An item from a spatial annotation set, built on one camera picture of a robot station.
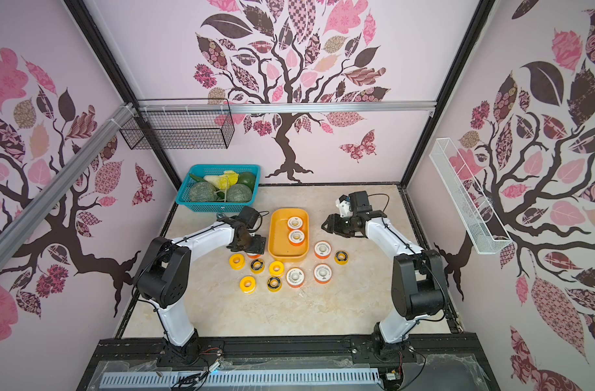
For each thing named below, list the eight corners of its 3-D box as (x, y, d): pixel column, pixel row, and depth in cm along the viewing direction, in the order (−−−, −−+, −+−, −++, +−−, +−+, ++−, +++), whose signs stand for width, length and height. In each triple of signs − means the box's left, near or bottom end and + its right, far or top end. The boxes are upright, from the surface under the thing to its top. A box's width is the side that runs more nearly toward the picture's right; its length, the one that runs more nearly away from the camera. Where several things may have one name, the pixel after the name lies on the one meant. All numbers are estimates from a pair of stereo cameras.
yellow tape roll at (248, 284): (239, 293, 88) (238, 291, 86) (242, 278, 92) (240, 275, 90) (255, 293, 88) (254, 291, 86) (257, 278, 92) (256, 275, 90)
